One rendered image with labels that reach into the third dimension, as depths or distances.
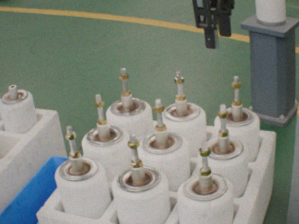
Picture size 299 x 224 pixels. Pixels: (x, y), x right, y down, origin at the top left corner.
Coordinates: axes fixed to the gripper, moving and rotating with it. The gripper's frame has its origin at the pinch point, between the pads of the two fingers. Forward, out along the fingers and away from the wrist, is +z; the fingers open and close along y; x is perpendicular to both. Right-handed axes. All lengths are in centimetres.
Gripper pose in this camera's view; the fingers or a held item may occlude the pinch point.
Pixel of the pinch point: (218, 36)
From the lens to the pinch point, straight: 83.9
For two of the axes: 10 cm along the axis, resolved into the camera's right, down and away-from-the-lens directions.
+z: 1.0, 8.8, 4.7
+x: 8.9, 1.3, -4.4
